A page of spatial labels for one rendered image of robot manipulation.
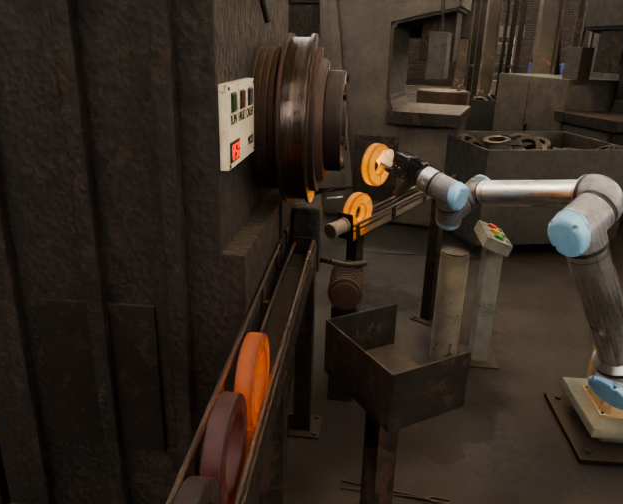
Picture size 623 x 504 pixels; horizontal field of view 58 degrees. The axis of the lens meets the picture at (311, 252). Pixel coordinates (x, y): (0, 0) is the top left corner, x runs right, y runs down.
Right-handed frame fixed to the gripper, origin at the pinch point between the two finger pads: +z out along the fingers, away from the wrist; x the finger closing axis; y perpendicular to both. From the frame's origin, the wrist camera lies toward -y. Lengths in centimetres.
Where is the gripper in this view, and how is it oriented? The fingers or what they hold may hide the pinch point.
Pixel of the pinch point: (377, 159)
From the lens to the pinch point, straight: 213.9
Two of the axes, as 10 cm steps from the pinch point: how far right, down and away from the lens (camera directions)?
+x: -6.6, 2.4, -7.1
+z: -7.1, -5.0, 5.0
